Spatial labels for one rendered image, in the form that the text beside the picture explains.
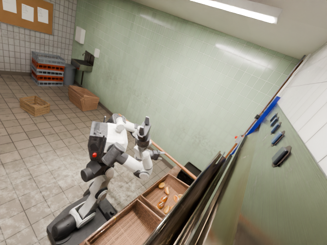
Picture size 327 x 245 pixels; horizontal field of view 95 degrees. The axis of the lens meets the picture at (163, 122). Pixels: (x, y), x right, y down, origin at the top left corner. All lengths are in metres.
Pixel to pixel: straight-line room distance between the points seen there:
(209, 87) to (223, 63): 0.40
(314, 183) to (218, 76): 2.38
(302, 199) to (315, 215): 0.04
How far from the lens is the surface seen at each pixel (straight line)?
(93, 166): 1.48
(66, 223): 2.01
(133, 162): 1.18
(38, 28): 5.41
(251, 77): 2.52
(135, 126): 1.58
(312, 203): 0.27
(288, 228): 0.28
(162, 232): 0.90
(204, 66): 2.69
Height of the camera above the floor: 2.16
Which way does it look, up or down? 26 degrees down
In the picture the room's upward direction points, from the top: 25 degrees clockwise
